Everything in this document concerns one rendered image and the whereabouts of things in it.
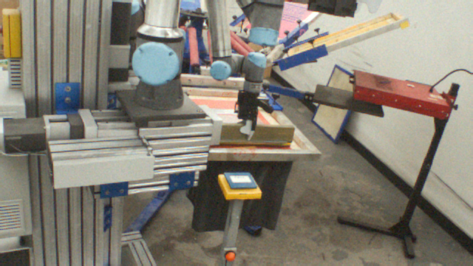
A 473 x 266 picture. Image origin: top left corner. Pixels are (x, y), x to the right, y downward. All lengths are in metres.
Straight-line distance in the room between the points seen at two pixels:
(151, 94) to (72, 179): 0.33
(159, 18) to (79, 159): 0.41
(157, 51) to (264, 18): 0.28
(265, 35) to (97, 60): 0.56
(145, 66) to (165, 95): 0.19
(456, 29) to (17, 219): 3.26
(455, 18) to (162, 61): 2.96
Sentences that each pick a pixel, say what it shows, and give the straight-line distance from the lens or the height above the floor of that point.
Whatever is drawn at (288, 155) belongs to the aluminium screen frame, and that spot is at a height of 0.98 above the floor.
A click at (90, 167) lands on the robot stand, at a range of 1.12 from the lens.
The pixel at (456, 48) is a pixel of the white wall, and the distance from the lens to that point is 3.65.
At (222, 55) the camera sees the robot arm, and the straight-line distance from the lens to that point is 1.54.
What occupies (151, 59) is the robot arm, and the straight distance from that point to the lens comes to 1.05.
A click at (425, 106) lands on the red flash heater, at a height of 1.07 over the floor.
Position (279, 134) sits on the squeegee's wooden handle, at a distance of 1.82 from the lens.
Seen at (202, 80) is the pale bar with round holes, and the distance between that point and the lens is 2.39.
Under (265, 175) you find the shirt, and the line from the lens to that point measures 1.88.
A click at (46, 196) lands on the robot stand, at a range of 1.51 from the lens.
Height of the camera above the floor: 1.70
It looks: 23 degrees down
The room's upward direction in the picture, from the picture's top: 10 degrees clockwise
